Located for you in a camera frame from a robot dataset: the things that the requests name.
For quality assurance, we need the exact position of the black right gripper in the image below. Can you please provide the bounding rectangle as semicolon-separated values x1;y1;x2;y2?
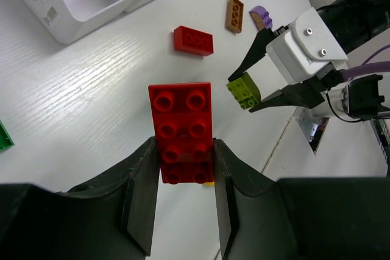
249;74;386;122

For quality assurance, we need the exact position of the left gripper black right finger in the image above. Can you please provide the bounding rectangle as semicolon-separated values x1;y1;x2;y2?
213;139;389;259

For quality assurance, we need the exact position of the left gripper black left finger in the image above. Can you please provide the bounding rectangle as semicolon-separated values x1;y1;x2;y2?
1;138;159;259

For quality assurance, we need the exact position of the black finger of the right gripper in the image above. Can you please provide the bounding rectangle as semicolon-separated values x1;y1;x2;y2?
228;29;274;80

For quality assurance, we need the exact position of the purple square lego brick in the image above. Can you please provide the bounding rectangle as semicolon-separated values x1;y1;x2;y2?
249;5;273;31

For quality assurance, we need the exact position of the lime lego brick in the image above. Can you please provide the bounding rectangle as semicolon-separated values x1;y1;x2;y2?
226;72;261;110

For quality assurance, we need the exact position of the orange-brown long lego brick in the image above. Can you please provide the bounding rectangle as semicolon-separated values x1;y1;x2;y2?
225;0;244;34

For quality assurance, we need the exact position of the dark red lego brick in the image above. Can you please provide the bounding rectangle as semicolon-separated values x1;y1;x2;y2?
173;26;214;57

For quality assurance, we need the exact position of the green lego brick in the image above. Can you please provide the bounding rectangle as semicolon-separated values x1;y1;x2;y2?
0;122;15;151

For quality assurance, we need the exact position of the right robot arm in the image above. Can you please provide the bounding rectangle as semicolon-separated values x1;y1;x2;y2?
227;0;389;123

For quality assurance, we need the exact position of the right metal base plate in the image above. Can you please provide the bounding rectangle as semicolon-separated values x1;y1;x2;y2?
294;107;330;154

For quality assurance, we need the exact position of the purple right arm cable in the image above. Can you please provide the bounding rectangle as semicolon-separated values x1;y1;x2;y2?
342;45;390;83

